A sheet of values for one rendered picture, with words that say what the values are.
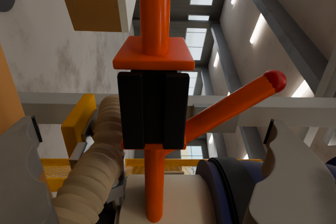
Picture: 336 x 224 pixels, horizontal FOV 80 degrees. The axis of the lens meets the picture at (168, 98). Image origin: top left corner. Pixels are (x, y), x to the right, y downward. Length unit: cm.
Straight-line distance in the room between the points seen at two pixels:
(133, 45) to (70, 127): 16
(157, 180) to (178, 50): 14
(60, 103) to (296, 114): 156
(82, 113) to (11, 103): 22
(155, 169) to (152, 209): 7
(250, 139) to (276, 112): 435
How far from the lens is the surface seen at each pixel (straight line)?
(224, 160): 35
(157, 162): 21
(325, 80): 286
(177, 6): 964
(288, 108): 157
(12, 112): 53
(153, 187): 24
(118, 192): 28
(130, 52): 16
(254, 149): 575
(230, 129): 142
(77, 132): 32
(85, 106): 34
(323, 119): 177
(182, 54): 16
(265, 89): 21
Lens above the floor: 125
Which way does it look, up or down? 3 degrees up
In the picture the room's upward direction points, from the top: 91 degrees clockwise
